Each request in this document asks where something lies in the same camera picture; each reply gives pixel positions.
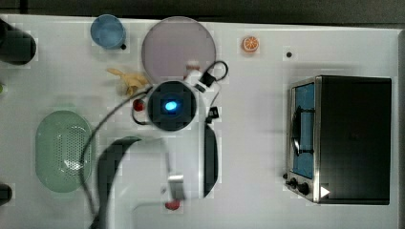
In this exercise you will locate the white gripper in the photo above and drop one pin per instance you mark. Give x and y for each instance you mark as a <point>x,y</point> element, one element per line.
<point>205,82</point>

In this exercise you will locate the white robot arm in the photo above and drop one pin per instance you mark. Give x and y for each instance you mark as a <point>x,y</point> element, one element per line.
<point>171,156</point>

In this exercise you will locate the green oval strainer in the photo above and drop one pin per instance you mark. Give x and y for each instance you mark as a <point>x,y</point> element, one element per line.
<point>60,164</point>

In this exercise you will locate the lilac round plate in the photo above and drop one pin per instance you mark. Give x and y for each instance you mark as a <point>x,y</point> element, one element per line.
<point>174,43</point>

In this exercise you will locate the orange slice toy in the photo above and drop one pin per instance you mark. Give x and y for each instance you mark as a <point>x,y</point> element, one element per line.
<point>250,44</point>

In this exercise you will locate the small strawberry toy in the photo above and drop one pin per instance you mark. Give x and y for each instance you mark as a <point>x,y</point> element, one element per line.
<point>138,105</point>

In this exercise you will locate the peeled banana toy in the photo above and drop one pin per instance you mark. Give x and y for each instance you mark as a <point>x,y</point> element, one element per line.
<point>133,81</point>

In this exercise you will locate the blue cup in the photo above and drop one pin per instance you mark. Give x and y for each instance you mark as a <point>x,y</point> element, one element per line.
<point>108,32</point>

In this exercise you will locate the red plush fruit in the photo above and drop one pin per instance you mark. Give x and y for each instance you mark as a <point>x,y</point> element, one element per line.
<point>173,205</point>

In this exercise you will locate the silver toaster oven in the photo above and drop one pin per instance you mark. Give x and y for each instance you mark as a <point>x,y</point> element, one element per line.
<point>339,139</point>

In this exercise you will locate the black round pan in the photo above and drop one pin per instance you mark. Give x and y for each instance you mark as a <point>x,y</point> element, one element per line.
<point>16,47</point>

